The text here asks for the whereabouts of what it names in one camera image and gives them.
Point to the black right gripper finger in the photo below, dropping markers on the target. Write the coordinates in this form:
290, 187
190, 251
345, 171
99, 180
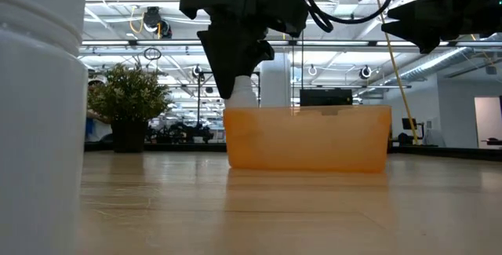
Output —
425, 25

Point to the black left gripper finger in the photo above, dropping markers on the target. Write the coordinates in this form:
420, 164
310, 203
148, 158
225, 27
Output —
231, 57

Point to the orange translucent plastic basket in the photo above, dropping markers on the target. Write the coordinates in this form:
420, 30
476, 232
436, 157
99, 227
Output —
310, 139

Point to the white building column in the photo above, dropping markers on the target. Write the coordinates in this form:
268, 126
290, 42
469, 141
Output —
275, 80

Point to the background robot station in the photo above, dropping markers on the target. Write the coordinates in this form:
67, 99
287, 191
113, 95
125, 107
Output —
184, 132

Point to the black background monitor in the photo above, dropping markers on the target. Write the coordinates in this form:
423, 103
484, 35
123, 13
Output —
409, 124

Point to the black perforated computer case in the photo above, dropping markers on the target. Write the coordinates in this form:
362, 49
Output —
325, 97

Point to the green potted plant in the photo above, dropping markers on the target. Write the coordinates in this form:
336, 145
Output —
127, 102

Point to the person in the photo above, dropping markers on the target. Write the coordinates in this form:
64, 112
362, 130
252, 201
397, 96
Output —
98, 129

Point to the silver ventilation duct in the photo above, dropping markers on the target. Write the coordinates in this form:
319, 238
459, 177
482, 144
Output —
435, 64

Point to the black aluminium table frame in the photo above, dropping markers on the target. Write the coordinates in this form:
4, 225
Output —
451, 152

